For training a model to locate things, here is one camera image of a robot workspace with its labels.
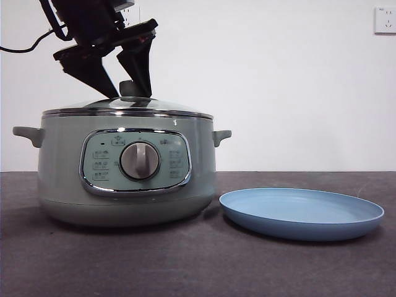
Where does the pale grey camera box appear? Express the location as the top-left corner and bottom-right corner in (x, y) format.
(113, 0), (137, 12)

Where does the white wall socket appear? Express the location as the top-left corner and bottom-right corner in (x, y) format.
(374, 6), (396, 35)

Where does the black cable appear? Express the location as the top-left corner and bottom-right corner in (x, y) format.
(0, 0), (74, 54)

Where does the blue round plate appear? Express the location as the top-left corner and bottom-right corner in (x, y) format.
(218, 186), (385, 243)

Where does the glass lid with green knob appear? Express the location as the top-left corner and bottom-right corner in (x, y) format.
(42, 80), (214, 120)

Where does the pale green electric steamer pot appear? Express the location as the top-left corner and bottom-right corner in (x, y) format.
(12, 110), (233, 229)

